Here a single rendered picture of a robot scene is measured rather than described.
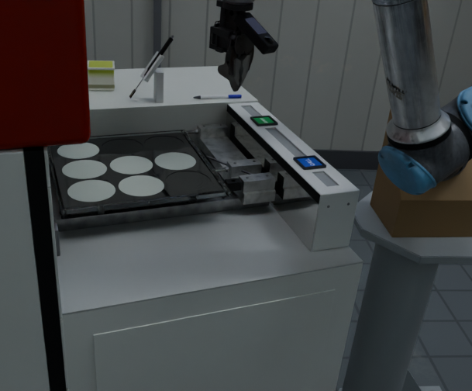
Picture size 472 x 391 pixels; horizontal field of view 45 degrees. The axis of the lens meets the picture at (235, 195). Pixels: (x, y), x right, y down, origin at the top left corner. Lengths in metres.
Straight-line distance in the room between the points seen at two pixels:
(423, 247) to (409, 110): 0.40
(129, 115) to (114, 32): 1.72
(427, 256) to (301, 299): 0.30
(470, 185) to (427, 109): 0.37
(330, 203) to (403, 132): 0.22
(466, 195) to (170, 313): 0.71
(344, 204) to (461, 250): 0.31
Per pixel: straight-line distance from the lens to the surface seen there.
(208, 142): 1.56
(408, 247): 1.33
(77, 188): 1.27
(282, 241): 1.26
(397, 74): 1.03
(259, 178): 1.32
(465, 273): 2.88
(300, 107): 3.43
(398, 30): 0.99
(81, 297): 1.09
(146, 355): 1.16
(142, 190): 1.26
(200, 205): 1.32
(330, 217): 1.21
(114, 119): 1.55
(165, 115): 1.58
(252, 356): 1.26
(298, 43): 3.31
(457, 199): 1.37
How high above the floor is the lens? 1.49
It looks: 28 degrees down
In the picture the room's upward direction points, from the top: 5 degrees clockwise
